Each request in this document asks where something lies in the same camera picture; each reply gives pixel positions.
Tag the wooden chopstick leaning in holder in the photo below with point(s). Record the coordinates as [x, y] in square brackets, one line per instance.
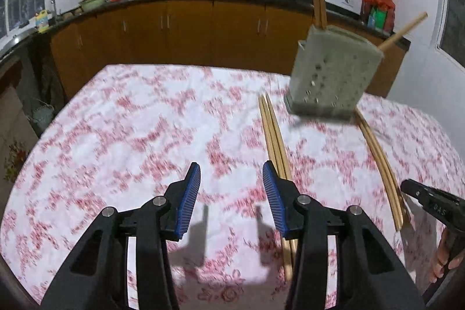
[393, 39]

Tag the green package on counter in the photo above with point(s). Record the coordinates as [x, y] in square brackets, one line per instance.
[376, 18]

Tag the black kitchen countertop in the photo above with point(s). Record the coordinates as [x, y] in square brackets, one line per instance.
[333, 12]

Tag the grey perforated utensil holder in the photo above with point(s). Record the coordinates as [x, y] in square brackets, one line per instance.
[332, 69]

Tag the yellow dish soap bottle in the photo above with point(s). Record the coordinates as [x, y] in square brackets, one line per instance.
[41, 21]

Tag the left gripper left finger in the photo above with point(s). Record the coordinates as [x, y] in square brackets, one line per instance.
[94, 274]

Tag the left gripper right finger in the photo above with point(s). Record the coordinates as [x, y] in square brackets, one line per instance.
[369, 273]

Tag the floral pink white tablecloth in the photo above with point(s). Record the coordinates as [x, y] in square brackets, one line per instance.
[134, 129]

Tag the brown lower kitchen cabinets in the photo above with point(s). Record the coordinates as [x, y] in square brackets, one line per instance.
[217, 33]

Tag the person's right hand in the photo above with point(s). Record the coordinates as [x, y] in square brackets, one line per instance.
[441, 259]

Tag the red plastic bag on counter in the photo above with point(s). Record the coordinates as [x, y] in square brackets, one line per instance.
[387, 5]

